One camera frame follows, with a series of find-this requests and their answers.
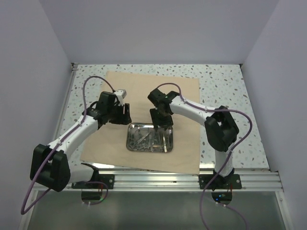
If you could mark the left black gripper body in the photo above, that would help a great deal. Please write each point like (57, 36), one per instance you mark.
(116, 110)

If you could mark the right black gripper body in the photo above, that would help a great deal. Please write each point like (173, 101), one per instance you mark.
(160, 113)

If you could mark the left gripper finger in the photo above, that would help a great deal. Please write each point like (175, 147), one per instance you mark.
(126, 114)
(120, 120)

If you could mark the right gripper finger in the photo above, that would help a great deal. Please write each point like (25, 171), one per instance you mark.
(166, 121)
(154, 116)

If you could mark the steel instrument tray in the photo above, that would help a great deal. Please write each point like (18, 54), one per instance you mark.
(143, 137)

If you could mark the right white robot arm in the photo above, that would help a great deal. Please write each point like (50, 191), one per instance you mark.
(221, 129)

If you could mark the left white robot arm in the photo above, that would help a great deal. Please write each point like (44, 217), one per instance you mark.
(50, 163)

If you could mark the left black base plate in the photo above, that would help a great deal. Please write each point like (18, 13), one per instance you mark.
(99, 181)

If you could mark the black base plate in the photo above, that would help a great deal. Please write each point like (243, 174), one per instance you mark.
(230, 182)
(99, 181)

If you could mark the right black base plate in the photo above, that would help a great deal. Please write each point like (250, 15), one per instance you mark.
(230, 182)

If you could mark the aluminium mounting rail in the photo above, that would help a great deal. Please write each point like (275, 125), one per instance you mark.
(135, 180)

